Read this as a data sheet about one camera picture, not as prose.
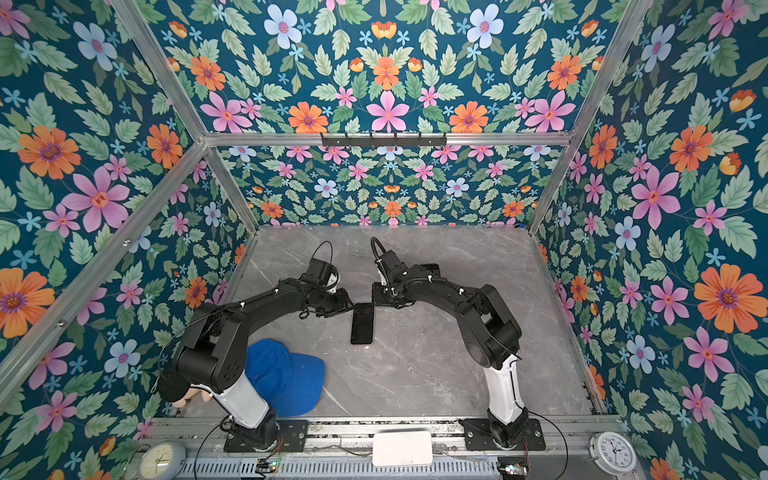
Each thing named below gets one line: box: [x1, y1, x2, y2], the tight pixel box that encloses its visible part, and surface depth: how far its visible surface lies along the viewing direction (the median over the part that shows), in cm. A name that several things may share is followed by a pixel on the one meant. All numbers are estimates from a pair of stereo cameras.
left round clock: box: [139, 440, 187, 480], surface depth 69 cm
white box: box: [372, 431, 433, 466], surface depth 69 cm
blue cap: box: [245, 339, 325, 417], surface depth 82 cm
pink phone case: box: [350, 303, 374, 345], surface depth 93 cm
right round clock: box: [588, 431, 637, 475], surface depth 70 cm
